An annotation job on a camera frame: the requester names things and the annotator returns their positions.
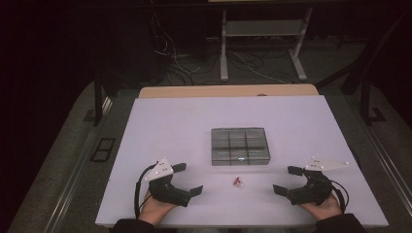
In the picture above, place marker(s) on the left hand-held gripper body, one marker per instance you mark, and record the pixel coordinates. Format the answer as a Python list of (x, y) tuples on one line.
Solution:
[(168, 192)]

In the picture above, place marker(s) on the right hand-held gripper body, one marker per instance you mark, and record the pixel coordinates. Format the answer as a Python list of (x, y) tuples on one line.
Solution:
[(314, 191)]

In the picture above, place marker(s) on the small red clear ornament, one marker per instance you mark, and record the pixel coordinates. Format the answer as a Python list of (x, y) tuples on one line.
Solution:
[(237, 182)]

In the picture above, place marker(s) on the transparent grey compartment box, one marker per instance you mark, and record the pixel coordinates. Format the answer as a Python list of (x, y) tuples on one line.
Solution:
[(239, 147)]

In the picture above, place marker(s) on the person's right hand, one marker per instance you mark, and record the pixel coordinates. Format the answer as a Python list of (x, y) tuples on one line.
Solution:
[(325, 210)]

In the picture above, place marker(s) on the person's left hand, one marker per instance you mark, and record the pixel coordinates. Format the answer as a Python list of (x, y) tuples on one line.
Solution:
[(154, 210)]

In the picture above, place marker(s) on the light wooden table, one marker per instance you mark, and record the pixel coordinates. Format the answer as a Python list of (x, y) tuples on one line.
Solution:
[(226, 90)]

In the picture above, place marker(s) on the black metal stand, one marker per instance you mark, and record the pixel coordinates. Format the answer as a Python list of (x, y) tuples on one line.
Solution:
[(366, 100), (97, 103)]

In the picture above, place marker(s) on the grey metal stand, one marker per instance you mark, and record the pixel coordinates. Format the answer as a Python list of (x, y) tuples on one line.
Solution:
[(259, 28)]

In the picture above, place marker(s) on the black rectangular floor frame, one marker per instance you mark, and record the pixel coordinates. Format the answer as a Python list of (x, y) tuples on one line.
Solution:
[(103, 149)]

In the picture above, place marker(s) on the metal floor rail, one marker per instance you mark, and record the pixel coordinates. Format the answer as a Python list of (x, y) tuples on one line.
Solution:
[(69, 191), (390, 161)]

